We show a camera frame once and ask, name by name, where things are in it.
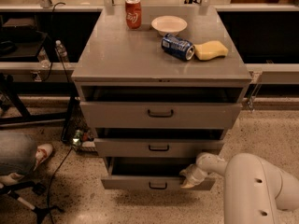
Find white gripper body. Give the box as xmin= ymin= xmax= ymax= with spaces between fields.
xmin=179 ymin=164 xmax=207 ymax=189

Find grey bottom drawer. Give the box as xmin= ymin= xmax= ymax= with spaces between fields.
xmin=100 ymin=156 xmax=217 ymax=192

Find grey drawer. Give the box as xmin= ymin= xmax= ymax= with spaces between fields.
xmin=94 ymin=128 xmax=224 ymax=158
xmin=80 ymin=87 xmax=241 ymax=130
xmin=100 ymin=156 xmax=217 ymax=192

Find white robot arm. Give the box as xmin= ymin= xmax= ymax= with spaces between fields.
xmin=180 ymin=153 xmax=299 ymax=224

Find grey middle drawer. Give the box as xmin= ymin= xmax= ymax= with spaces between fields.
xmin=94 ymin=128 xmax=224 ymax=158

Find grey drawer cabinet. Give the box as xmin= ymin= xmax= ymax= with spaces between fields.
xmin=70 ymin=5 xmax=252 ymax=173

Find grey top drawer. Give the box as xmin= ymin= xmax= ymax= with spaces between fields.
xmin=80 ymin=87 xmax=241 ymax=130

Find green bottle on floor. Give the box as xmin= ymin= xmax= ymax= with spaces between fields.
xmin=72 ymin=130 xmax=84 ymax=147

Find yellow sponge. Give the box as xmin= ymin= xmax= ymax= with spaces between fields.
xmin=194 ymin=40 xmax=228 ymax=61

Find blue soda can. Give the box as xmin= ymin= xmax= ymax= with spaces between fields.
xmin=161 ymin=34 xmax=195 ymax=61

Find white red sneaker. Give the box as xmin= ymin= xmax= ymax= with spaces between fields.
xmin=35 ymin=144 xmax=53 ymax=170

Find white bowl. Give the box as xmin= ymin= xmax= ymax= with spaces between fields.
xmin=151 ymin=16 xmax=188 ymax=36

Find black office chair base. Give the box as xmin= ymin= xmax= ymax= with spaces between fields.
xmin=0 ymin=181 xmax=64 ymax=224

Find person leg in jeans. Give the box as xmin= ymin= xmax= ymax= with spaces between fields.
xmin=0 ymin=132 xmax=37 ymax=175

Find red soda can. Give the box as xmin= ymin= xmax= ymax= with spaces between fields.
xmin=125 ymin=0 xmax=141 ymax=29

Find clear water bottle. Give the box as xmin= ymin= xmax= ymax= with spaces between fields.
xmin=55 ymin=40 xmax=69 ymax=63

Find black side table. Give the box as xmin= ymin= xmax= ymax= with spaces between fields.
xmin=0 ymin=16 xmax=78 ymax=126

